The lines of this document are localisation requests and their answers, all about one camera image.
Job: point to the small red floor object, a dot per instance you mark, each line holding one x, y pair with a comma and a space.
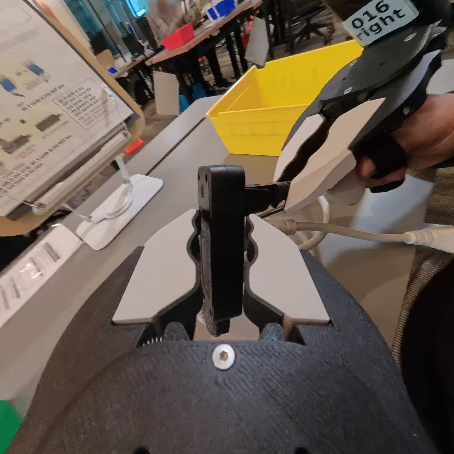
134, 146

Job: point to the white leaning panel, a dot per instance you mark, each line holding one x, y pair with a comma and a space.
166, 92
257, 42

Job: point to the yellow plastic bin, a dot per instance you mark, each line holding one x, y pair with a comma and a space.
283, 103

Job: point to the person's right hand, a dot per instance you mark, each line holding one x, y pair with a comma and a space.
432, 134

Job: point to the red parts bin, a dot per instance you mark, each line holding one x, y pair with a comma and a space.
179, 37

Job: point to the grey desk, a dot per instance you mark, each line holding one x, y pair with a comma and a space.
177, 152

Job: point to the wooden work table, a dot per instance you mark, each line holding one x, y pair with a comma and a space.
212, 32

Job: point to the blue plastic bin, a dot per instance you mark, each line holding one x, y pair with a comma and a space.
221, 7

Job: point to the printed paper sheet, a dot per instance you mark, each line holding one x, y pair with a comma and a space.
32, 262

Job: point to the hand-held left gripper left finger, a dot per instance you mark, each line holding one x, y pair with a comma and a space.
159, 280

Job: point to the printed instruction sheet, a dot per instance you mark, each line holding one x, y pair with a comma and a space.
53, 106

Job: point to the person's torso in black sweater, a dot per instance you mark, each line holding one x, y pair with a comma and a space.
432, 354

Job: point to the blue bag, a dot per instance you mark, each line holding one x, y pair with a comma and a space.
191, 97

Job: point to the instruction sheet on stand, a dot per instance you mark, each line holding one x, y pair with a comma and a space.
139, 117

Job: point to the black socket block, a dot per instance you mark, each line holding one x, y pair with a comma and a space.
221, 230

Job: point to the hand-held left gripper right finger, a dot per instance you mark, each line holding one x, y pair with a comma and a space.
283, 280

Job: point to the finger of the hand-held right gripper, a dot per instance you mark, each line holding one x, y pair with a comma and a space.
333, 156
298, 145

